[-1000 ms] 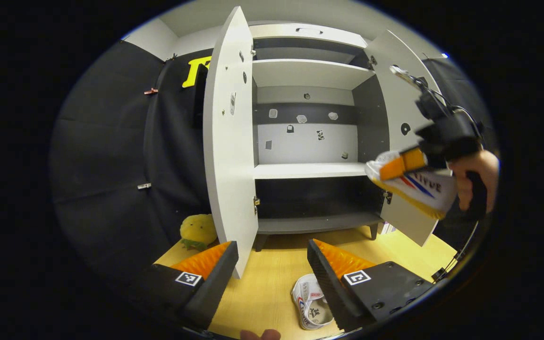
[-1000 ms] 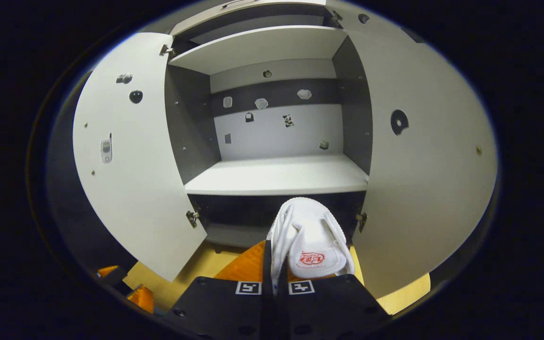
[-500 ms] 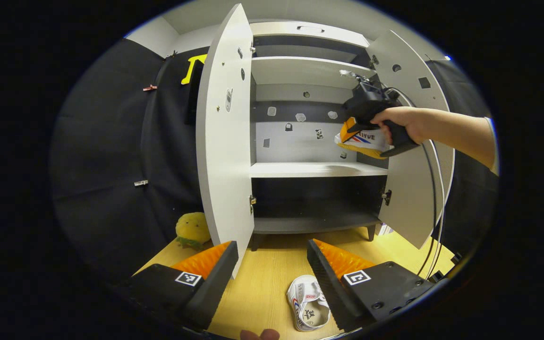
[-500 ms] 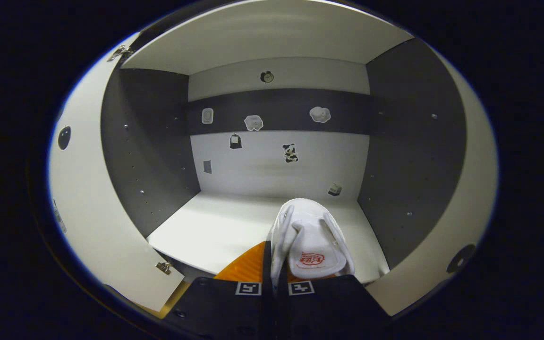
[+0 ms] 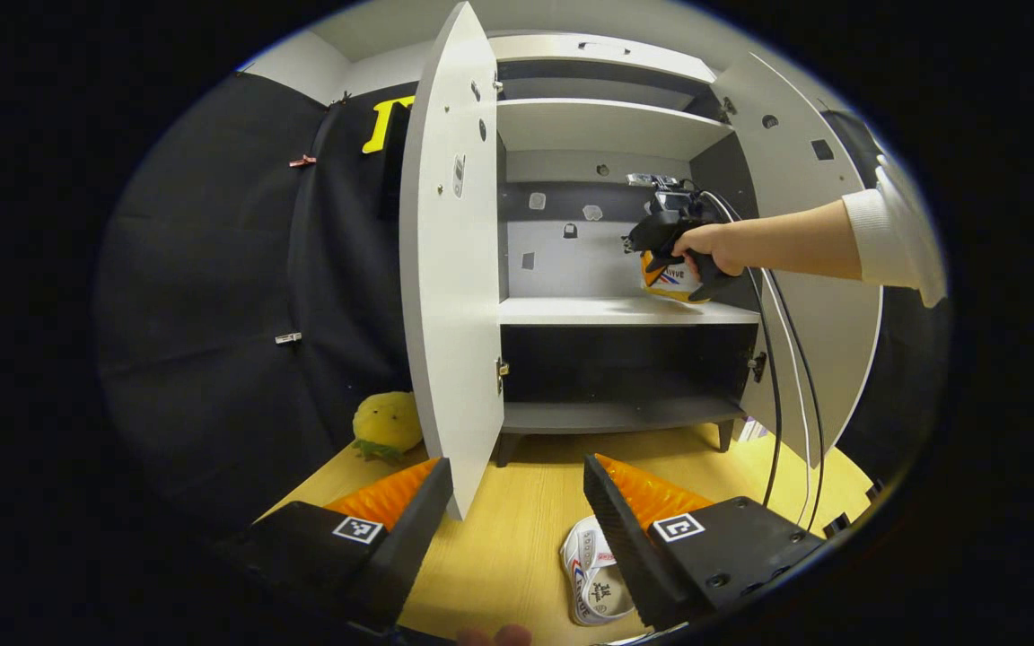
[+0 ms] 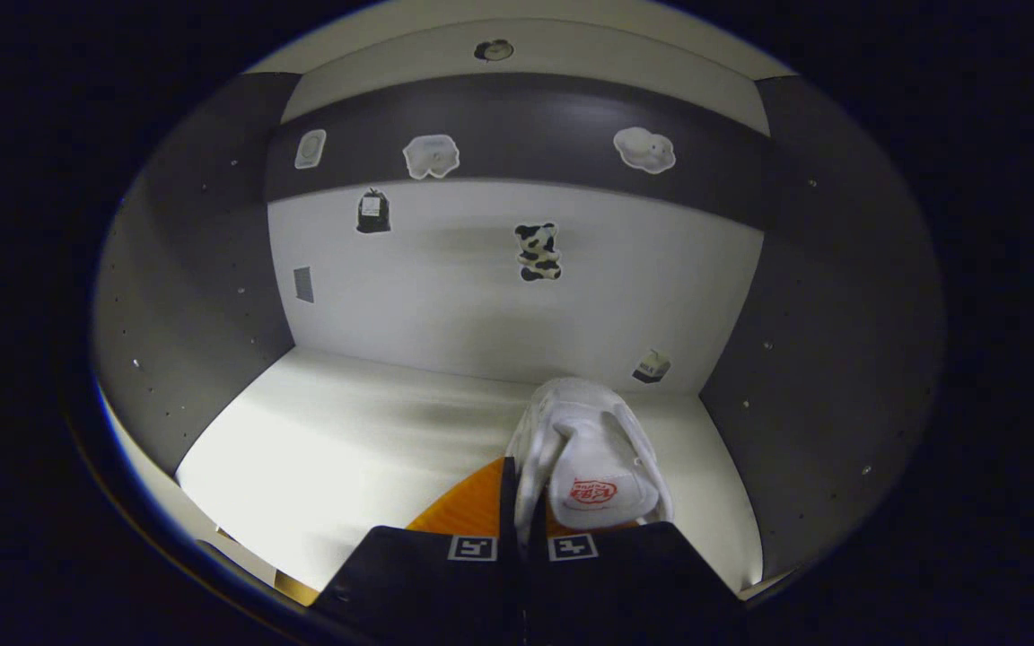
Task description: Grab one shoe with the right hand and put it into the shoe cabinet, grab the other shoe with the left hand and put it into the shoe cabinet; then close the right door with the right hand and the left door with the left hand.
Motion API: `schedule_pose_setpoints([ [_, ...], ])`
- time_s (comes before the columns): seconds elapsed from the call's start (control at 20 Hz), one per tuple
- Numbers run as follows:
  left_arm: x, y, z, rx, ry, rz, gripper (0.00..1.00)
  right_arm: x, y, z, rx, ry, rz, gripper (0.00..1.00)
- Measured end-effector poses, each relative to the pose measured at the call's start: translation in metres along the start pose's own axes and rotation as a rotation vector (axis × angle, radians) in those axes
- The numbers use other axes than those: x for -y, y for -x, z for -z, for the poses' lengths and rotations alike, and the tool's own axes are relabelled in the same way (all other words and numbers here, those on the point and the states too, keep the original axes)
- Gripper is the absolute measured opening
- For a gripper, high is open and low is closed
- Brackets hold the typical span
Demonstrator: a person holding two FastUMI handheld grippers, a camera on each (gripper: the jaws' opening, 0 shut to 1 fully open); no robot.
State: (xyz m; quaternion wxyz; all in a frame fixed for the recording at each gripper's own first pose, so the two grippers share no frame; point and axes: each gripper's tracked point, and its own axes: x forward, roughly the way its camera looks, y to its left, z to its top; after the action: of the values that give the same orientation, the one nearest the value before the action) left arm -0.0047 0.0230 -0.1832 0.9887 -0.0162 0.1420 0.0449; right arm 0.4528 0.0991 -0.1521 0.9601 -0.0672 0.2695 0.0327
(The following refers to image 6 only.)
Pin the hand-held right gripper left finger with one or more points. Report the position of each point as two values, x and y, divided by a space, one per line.
427 583

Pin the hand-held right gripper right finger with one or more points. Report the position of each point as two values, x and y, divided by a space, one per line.
625 583

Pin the white canvas shoe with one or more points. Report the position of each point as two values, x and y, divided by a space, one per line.
589 440

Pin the wide white cabinet shelf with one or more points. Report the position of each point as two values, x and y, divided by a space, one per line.
346 449

